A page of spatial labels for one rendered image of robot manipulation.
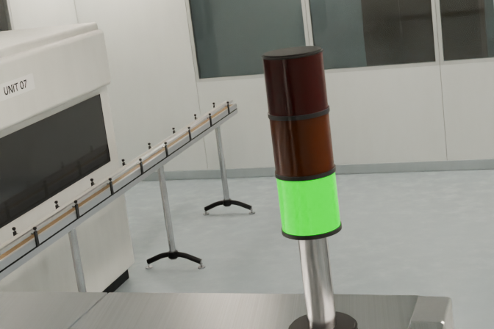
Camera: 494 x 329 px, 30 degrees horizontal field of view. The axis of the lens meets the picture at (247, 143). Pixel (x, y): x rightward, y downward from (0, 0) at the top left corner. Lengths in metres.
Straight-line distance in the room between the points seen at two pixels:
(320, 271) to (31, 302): 0.35
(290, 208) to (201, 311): 0.19
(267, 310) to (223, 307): 0.05
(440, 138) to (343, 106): 0.98
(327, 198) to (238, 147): 8.68
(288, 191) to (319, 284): 0.09
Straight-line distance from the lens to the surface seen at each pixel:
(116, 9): 9.64
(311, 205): 0.75
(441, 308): 0.86
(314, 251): 0.77
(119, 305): 0.95
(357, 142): 9.09
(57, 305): 0.98
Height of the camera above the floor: 2.45
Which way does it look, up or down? 13 degrees down
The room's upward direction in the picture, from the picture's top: 7 degrees counter-clockwise
